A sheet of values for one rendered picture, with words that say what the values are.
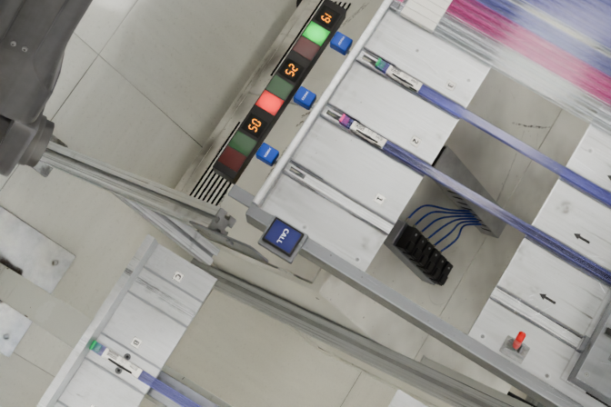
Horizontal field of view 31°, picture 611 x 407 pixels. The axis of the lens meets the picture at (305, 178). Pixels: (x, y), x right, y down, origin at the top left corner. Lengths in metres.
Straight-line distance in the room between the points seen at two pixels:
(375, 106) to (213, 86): 0.81
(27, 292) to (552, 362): 1.00
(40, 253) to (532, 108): 1.06
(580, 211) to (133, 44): 1.06
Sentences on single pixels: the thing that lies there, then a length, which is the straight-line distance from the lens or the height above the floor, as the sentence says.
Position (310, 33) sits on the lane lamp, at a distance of 1.77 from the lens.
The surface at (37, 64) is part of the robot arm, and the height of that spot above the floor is 1.42.
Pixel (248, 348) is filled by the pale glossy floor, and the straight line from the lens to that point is 2.72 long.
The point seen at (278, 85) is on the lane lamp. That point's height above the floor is 0.65.
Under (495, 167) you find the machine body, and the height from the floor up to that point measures 0.62.
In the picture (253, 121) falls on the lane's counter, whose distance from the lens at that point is 1.72.
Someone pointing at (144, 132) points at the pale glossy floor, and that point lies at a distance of 2.39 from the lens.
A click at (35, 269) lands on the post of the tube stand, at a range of 2.32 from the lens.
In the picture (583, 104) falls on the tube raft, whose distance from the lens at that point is 1.77.
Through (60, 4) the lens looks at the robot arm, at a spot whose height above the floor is 1.45.
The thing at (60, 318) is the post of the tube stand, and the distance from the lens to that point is 2.01.
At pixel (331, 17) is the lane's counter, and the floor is 0.66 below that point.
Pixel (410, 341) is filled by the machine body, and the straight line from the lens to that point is 2.15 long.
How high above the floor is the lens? 2.00
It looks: 48 degrees down
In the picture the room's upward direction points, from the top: 108 degrees clockwise
